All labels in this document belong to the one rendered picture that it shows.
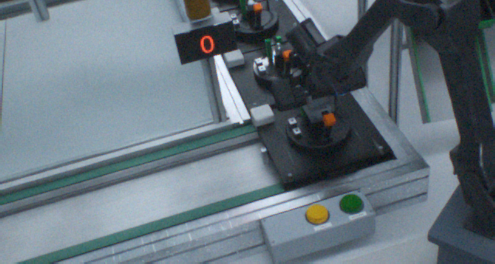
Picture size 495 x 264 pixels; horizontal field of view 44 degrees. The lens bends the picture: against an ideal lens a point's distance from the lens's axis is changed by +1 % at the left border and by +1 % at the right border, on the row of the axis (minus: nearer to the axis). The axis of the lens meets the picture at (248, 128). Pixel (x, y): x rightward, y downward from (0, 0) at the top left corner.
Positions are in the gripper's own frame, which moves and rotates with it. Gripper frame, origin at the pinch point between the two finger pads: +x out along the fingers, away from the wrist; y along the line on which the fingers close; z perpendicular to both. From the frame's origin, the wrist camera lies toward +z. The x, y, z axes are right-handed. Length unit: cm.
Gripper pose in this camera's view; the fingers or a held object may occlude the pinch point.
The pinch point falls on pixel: (313, 90)
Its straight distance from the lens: 126.7
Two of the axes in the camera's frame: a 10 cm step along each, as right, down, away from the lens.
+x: -0.8, 1.6, 9.8
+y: -9.5, 2.8, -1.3
